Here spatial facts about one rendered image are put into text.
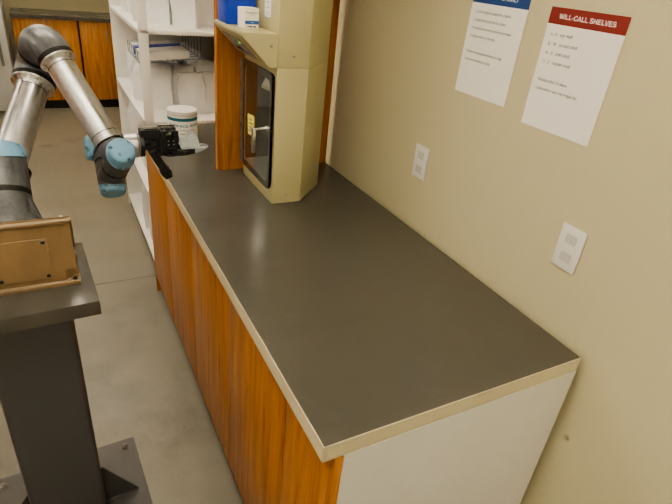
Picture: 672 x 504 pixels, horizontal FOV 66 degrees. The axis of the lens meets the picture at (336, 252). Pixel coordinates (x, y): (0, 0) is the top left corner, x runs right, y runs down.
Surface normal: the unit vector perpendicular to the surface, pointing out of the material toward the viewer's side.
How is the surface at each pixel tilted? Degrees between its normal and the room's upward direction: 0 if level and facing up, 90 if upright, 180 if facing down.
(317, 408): 0
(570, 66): 90
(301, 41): 90
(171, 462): 0
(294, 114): 90
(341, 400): 0
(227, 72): 90
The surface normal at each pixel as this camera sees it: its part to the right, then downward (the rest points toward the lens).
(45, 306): 0.10, -0.87
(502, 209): -0.88, 0.15
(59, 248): 0.46, 0.47
